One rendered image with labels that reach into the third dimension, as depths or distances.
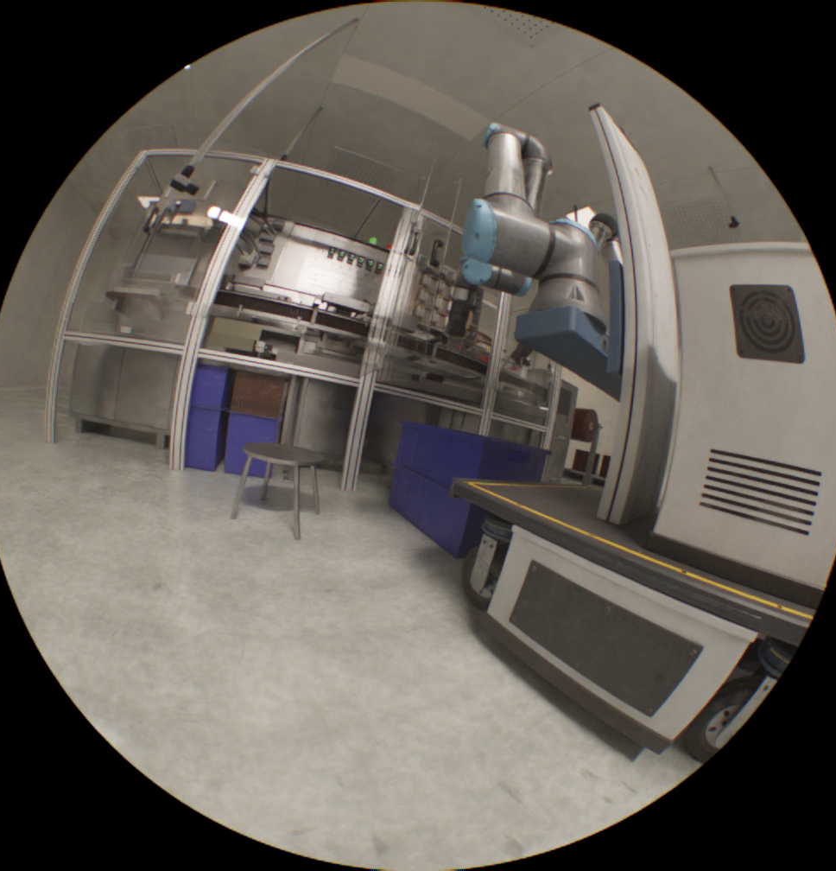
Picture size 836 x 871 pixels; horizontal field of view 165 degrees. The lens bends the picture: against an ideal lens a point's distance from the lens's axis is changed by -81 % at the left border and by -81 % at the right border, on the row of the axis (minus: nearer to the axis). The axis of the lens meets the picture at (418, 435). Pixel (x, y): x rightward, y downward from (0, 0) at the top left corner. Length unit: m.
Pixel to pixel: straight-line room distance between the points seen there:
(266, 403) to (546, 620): 1.43
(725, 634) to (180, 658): 0.78
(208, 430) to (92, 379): 1.01
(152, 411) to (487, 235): 1.84
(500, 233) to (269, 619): 0.92
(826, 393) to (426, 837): 0.73
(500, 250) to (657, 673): 0.79
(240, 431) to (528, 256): 1.41
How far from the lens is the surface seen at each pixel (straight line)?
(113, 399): 2.09
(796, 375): 0.53
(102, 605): 0.72
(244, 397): 1.54
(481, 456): 0.94
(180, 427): 1.54
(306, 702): 0.52
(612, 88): 2.46
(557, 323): 0.60
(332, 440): 1.83
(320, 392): 1.79
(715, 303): 0.57
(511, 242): 0.66
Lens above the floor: 0.45
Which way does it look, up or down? 3 degrees down
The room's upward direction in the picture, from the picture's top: 11 degrees clockwise
